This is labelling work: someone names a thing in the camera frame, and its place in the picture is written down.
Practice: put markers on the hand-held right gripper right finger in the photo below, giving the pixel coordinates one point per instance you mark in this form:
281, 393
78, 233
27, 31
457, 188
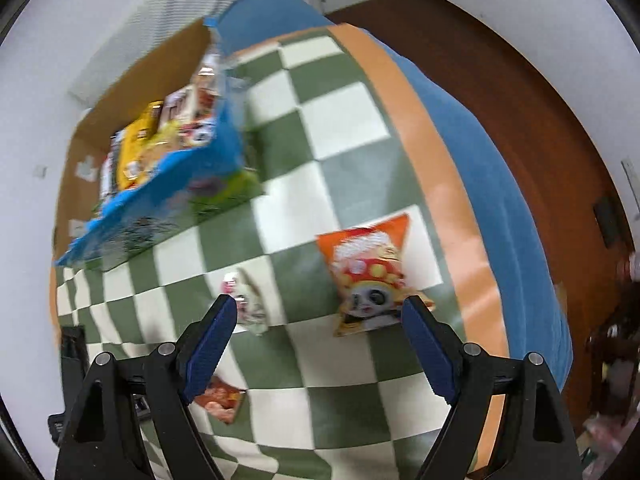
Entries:
430, 350

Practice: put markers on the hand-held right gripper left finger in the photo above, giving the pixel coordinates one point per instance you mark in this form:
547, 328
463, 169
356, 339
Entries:
210, 350

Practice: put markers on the brown red snack packet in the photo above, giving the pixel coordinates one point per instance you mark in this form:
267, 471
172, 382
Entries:
222, 397

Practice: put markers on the small clear snack packet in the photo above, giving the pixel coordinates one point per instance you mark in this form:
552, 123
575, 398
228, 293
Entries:
248, 301

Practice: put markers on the orange brown panda snack packet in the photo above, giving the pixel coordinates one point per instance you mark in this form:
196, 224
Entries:
367, 275

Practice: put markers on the cardboard box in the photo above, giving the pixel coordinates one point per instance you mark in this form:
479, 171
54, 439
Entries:
150, 200

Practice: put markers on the yellow black snack packet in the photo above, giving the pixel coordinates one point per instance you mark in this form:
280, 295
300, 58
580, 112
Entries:
134, 155

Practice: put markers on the white orange panda snack packet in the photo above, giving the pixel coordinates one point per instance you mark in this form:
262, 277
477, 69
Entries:
199, 127

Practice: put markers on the blue bed sheet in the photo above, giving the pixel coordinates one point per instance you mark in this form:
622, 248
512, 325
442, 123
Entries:
490, 185

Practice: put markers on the colourful clutter pile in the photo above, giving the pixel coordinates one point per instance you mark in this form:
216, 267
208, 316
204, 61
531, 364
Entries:
615, 360

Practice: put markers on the green checkered blanket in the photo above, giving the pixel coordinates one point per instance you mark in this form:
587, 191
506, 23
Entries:
340, 160

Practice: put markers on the white power strip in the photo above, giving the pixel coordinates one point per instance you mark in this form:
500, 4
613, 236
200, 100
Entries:
629, 172

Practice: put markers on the grey textured pillow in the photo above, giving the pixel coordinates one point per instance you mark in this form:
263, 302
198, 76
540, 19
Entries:
175, 5

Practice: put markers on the white wall outlet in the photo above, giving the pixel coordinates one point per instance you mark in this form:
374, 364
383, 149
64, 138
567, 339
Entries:
40, 170

